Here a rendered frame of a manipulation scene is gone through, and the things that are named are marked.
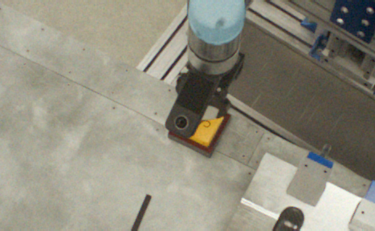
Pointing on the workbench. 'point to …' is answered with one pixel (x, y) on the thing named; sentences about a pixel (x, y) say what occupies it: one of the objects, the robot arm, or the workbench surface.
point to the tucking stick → (141, 212)
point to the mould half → (263, 210)
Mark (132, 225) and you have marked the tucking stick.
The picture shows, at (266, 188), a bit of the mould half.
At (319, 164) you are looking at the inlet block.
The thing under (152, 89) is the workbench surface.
